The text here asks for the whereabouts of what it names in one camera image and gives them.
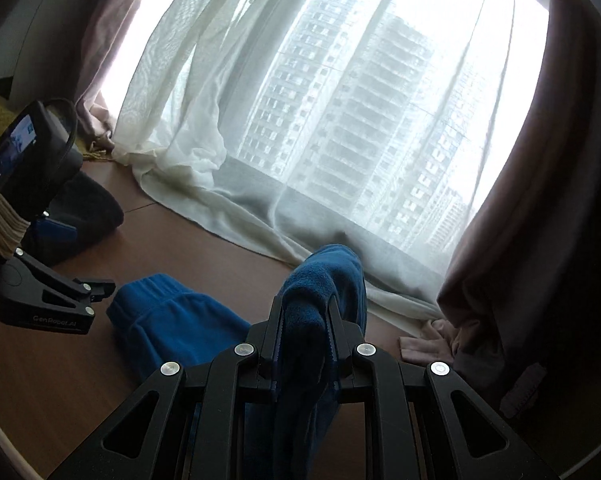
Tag blue fleece pants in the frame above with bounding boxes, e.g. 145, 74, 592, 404
107, 245, 367, 479

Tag black cloth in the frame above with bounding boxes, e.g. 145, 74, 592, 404
22, 171, 125, 266

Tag brown curtain right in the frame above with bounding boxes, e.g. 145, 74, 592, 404
400, 0, 601, 472

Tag brown curtain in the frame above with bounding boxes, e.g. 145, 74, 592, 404
400, 0, 601, 472
75, 0, 141, 152

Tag brown curtain left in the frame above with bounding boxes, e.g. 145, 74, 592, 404
75, 0, 141, 152

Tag white sheer curtain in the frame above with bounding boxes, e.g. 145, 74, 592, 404
113, 0, 550, 327

